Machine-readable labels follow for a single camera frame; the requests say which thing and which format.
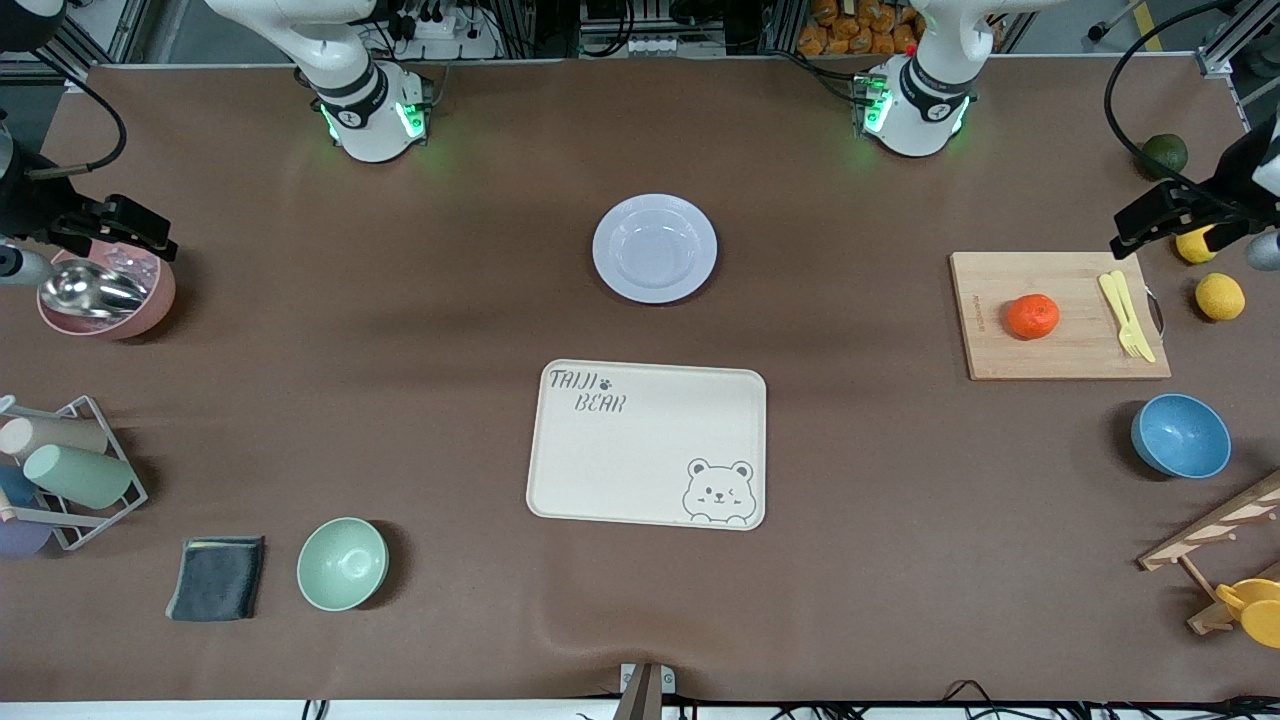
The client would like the wooden peg rack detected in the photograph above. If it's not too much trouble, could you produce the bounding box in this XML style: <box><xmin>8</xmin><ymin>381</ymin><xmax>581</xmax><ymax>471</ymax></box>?
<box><xmin>1138</xmin><ymin>470</ymin><xmax>1280</xmax><ymax>636</ymax></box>

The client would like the orange fruit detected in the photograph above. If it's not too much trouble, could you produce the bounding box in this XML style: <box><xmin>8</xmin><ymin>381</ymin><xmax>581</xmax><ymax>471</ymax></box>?
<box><xmin>1006</xmin><ymin>293</ymin><xmax>1061</xmax><ymax>341</ymax></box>

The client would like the blue bowl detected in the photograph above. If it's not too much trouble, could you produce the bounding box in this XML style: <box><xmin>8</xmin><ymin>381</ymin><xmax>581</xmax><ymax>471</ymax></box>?
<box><xmin>1130</xmin><ymin>393</ymin><xmax>1233</xmax><ymax>480</ymax></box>

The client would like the purple cup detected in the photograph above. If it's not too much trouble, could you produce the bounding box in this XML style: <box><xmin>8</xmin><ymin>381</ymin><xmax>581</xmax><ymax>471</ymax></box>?
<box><xmin>0</xmin><ymin>518</ymin><xmax>53</xmax><ymax>559</ymax></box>

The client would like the wooden cutting board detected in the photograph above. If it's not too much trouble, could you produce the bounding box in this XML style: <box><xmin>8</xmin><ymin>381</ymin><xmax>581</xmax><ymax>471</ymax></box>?
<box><xmin>948</xmin><ymin>250</ymin><xmax>1173</xmax><ymax>382</ymax></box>

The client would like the mint green bowl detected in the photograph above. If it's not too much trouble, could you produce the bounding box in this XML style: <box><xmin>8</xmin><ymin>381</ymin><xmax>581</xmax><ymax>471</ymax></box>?
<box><xmin>296</xmin><ymin>516</ymin><xmax>390</xmax><ymax>613</ymax></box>

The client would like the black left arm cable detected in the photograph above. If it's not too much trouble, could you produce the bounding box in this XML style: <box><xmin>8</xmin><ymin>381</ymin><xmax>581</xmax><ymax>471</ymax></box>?
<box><xmin>1103</xmin><ymin>0</ymin><xmax>1241</xmax><ymax>206</ymax></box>

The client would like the white power strip with plugs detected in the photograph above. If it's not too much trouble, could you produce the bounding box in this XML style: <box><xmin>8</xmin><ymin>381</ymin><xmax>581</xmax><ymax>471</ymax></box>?
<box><xmin>395</xmin><ymin>10</ymin><xmax>503</xmax><ymax>61</ymax></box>

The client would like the mint green cup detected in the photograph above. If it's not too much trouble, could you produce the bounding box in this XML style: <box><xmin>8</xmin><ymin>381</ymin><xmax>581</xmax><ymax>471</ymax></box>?
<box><xmin>22</xmin><ymin>443</ymin><xmax>135</xmax><ymax>510</ymax></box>

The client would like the shiny metal scoop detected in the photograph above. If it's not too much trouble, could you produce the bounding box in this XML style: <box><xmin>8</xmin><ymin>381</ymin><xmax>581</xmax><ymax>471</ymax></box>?
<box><xmin>38</xmin><ymin>258</ymin><xmax>151</xmax><ymax>321</ymax></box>

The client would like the pink bowl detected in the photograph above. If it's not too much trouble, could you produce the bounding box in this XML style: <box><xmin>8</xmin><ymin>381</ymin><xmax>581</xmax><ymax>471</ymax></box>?
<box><xmin>37</xmin><ymin>240</ymin><xmax>177</xmax><ymax>341</ymax></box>

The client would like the dark grey folded cloth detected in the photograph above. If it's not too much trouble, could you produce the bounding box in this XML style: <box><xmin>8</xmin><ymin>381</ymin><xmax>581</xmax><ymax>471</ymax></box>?
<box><xmin>165</xmin><ymin>536</ymin><xmax>267</xmax><ymax>623</ymax></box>

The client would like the pale lavender round plate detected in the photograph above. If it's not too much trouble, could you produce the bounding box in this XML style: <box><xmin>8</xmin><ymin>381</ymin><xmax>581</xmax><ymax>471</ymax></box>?
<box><xmin>591</xmin><ymin>193</ymin><xmax>719</xmax><ymax>305</ymax></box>

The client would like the long white power strip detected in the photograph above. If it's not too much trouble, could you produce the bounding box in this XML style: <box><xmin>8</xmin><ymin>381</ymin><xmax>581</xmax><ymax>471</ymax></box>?
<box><xmin>622</xmin><ymin>33</ymin><xmax>729</xmax><ymax>58</ymax></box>

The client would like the dark green round fruit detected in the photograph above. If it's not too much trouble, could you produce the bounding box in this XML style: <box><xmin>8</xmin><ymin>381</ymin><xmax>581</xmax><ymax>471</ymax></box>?
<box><xmin>1140</xmin><ymin>133</ymin><xmax>1190</xmax><ymax>182</ymax></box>

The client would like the yellow mug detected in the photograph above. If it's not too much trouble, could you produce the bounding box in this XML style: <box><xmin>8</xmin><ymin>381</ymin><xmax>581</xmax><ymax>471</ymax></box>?
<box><xmin>1215</xmin><ymin>577</ymin><xmax>1280</xmax><ymax>649</ymax></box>

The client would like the grey wire cup rack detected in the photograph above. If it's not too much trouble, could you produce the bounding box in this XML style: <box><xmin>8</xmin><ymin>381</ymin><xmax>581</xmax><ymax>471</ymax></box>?
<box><xmin>0</xmin><ymin>394</ymin><xmax>150</xmax><ymax>553</ymax></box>

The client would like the pile of orange-brown items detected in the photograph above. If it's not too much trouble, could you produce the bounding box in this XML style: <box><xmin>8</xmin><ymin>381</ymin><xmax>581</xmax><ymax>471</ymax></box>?
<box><xmin>797</xmin><ymin>0</ymin><xmax>926</xmax><ymax>57</ymax></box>

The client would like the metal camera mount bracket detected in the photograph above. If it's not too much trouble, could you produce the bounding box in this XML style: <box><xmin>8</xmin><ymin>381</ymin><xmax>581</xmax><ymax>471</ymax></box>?
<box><xmin>612</xmin><ymin>662</ymin><xmax>676</xmax><ymax>720</ymax></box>

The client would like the yellow plastic fork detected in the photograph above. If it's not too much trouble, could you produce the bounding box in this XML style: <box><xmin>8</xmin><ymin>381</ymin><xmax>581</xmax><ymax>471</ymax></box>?
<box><xmin>1098</xmin><ymin>273</ymin><xmax>1141</xmax><ymax>359</ymax></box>

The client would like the beige cup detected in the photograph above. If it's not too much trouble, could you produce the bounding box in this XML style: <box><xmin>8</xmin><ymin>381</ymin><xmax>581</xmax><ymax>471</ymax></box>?
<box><xmin>0</xmin><ymin>415</ymin><xmax>109</xmax><ymax>461</ymax></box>

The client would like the cream tray with bear print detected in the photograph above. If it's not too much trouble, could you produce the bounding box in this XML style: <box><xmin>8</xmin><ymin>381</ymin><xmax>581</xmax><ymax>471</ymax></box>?
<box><xmin>525</xmin><ymin>358</ymin><xmax>768</xmax><ymax>532</ymax></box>

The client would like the aluminium frame profile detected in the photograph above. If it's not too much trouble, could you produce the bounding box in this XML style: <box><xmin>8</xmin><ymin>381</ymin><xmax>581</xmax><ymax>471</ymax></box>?
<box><xmin>1195</xmin><ymin>0</ymin><xmax>1280</xmax><ymax>79</ymax></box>

